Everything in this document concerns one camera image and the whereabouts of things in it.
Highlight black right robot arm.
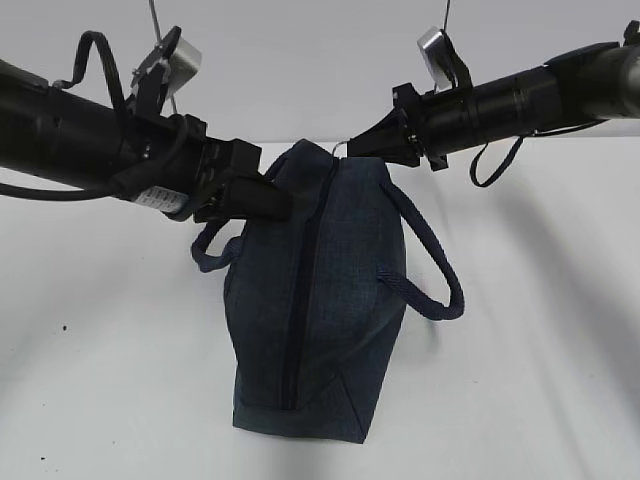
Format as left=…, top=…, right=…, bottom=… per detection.
left=346, top=20, right=639, bottom=171

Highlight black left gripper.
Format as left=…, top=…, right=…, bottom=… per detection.
left=169, top=115, right=293, bottom=223

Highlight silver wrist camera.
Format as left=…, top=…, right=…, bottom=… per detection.
left=129, top=25, right=203, bottom=101
left=417, top=27, right=473, bottom=91

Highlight navy blue lunch bag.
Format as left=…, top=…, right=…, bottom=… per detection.
left=191, top=140, right=465, bottom=443

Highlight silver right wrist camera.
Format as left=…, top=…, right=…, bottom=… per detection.
left=417, top=27, right=473, bottom=91

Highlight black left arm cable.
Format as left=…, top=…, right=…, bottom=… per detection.
left=0, top=30, right=201, bottom=203

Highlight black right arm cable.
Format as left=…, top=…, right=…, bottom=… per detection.
left=469, top=119, right=601, bottom=189

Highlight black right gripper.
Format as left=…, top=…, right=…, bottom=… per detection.
left=347, top=83, right=448, bottom=171

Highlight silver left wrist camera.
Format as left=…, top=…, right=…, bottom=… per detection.
left=129, top=25, right=203, bottom=101

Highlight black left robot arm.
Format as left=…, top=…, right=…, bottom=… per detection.
left=1, top=62, right=293, bottom=223

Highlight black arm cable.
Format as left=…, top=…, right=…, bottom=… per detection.
left=0, top=30, right=201, bottom=203
left=469, top=119, right=601, bottom=189

